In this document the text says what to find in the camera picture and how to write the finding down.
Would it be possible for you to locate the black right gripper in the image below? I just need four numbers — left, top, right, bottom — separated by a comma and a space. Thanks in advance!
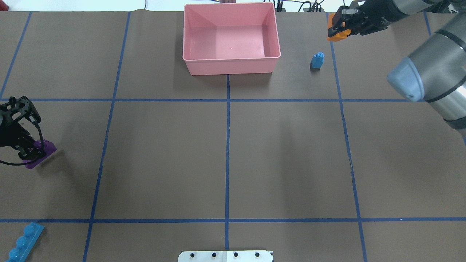
330, 1, 392, 36

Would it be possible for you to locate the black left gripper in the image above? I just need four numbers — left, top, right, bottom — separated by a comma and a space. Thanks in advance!
0, 96, 40, 160

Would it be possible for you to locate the orange sloped toy block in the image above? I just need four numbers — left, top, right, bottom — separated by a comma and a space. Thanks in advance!
326, 13, 352, 42

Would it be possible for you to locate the purple sloped toy block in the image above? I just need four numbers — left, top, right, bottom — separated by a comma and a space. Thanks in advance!
23, 140, 57, 170

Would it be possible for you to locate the small blue toy block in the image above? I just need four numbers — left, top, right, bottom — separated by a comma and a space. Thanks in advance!
310, 52, 325, 69

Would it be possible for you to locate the long blue toy block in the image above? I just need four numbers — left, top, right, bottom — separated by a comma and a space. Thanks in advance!
7, 222, 45, 262

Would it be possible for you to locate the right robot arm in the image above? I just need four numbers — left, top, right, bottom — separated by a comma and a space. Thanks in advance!
327, 0, 466, 136

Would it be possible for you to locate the pink plastic box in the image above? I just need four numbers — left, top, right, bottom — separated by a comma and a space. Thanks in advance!
182, 2, 281, 76

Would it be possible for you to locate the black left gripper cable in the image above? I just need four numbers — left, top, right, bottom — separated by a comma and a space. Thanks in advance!
0, 120, 46, 166

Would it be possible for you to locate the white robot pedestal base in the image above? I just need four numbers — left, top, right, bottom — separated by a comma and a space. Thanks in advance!
178, 250, 274, 262

